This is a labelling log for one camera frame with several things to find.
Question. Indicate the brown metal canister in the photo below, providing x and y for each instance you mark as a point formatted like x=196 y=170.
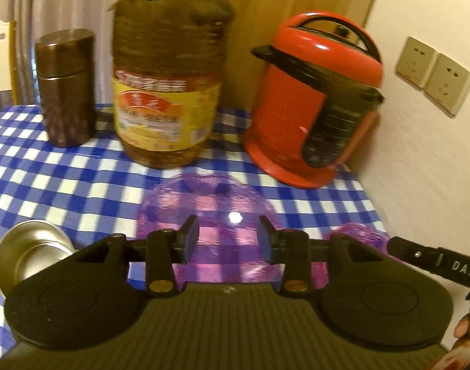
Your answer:
x=65 y=84

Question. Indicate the stainless steel bowl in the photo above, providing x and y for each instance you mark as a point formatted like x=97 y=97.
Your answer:
x=22 y=256

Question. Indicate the red electric rice cooker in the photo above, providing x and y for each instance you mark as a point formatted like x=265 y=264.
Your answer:
x=308 y=100

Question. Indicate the large purple plastic plate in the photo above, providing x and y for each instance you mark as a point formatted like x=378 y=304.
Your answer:
x=208 y=208

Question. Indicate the cooking oil bottle yellow label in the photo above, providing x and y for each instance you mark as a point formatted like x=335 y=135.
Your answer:
x=167 y=84

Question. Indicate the blue white checkered tablecloth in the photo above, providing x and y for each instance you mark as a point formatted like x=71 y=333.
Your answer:
x=76 y=185

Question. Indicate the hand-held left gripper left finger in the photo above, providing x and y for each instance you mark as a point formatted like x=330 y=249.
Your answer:
x=191 y=239

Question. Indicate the person's right hand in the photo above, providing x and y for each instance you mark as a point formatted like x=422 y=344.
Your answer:
x=463 y=327

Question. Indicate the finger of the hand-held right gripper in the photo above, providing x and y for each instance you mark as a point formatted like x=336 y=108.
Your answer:
x=406 y=249

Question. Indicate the beige wall socket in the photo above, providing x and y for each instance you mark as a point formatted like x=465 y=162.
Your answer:
x=414 y=61
x=447 y=84

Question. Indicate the small purple plastic plate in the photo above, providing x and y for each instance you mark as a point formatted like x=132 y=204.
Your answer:
x=360 y=237

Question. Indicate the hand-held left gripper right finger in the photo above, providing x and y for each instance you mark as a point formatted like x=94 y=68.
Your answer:
x=264 y=239

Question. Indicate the translucent curtain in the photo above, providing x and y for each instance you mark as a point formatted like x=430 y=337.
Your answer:
x=65 y=7

